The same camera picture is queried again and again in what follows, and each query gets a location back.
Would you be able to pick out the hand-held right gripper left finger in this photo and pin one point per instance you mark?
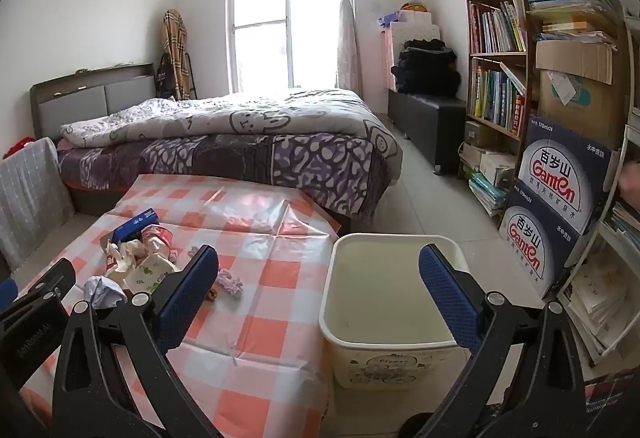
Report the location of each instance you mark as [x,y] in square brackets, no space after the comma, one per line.
[186,298]

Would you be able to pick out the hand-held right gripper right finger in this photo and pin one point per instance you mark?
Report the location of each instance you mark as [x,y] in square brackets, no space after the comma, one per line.
[450,298]

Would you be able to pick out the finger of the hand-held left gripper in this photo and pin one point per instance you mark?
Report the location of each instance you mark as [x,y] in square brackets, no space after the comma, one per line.
[7,295]
[45,288]

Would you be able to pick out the orange peel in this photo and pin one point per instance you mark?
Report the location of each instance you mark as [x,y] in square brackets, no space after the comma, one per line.
[212,294]

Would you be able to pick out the white plastic bin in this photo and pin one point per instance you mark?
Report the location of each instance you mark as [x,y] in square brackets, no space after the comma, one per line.
[380,298]

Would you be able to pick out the green print tissue pack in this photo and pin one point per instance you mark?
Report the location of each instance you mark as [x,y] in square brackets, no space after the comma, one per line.
[147,274]

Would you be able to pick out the clear plastic wrapper piece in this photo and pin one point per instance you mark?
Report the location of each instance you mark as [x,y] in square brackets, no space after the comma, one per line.
[230,283]

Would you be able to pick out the white crumpled tissue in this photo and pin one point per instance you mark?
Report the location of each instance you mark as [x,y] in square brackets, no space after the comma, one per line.
[125,258]
[104,293]

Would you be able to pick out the red snack packet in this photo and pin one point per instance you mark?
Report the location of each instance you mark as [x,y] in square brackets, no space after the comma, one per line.
[159,238]

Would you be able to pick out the orange checkered tablecloth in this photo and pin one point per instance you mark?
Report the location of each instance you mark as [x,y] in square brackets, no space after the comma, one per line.
[250,268]

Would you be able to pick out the grey checked cloth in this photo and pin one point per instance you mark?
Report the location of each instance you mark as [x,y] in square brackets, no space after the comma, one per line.
[30,198]

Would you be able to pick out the blue cardboard box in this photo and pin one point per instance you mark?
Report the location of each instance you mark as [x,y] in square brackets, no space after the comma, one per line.
[132,224]

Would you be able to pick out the dark blue water case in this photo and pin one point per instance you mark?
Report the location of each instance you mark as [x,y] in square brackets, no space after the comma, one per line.
[560,168]
[535,248]

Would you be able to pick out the pile of books on floor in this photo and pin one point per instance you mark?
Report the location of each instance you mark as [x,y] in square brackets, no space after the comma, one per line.
[487,173]

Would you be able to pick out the red cloth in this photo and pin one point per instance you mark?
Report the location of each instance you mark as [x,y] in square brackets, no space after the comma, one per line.
[15,148]

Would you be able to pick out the black storage bench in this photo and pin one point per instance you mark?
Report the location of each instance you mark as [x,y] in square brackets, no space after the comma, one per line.
[430,123]

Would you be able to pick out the purple patterned bed sheet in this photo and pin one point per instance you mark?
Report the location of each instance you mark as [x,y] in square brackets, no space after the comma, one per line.
[300,163]

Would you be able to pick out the grey panel bed headboard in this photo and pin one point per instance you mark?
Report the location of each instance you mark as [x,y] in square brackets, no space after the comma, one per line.
[75,103]

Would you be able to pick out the dark plaid cloth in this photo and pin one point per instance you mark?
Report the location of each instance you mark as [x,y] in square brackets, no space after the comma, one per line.
[612,403]

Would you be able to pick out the row of colourful books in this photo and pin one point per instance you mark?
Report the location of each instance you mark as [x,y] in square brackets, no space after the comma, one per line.
[492,98]

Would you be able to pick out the black bag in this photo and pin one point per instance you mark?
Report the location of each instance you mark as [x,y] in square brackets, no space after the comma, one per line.
[163,75]

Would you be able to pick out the pile of black clothes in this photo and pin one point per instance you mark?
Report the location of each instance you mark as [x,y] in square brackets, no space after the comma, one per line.
[427,68]

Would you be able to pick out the wooden bookshelf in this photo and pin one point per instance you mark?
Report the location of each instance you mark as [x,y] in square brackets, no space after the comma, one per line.
[495,55]

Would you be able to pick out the brown cardboard box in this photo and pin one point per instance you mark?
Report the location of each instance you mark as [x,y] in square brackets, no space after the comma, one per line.
[580,88]

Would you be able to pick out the pink cabinet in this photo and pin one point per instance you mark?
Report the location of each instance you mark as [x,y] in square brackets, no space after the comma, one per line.
[387,58]

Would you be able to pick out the plaid coat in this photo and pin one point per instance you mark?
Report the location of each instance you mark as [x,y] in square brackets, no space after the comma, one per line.
[175,48]

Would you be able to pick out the white foam box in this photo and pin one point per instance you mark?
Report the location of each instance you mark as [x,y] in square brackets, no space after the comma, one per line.
[415,30]

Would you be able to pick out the row of tall books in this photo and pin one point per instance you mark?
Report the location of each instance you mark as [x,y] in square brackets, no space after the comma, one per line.
[495,28]

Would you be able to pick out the window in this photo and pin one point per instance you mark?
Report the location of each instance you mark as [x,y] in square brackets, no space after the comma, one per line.
[260,18]

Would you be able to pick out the pale lace curtain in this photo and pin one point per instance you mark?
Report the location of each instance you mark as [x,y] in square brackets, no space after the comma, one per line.
[346,18]

